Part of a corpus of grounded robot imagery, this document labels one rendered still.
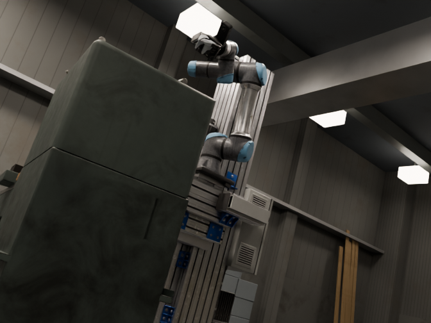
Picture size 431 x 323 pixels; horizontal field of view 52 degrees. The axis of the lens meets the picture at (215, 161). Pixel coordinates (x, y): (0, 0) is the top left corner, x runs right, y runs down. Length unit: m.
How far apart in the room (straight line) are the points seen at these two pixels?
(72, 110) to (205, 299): 1.47
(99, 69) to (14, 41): 5.13
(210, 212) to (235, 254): 0.40
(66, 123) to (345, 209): 9.13
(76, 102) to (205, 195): 1.02
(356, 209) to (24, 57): 7.51
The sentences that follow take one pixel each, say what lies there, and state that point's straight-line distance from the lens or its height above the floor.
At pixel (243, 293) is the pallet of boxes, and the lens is 6.80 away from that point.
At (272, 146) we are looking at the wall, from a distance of 8.61.
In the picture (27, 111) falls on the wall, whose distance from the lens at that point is 6.38.
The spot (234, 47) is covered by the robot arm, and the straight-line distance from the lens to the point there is 2.03.
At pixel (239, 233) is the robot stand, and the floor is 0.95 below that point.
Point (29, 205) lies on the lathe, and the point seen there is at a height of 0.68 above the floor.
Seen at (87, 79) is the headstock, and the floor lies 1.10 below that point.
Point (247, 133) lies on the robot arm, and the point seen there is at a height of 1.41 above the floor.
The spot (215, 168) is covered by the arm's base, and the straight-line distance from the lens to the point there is 2.27.
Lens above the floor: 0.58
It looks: 17 degrees up
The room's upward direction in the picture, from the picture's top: 16 degrees clockwise
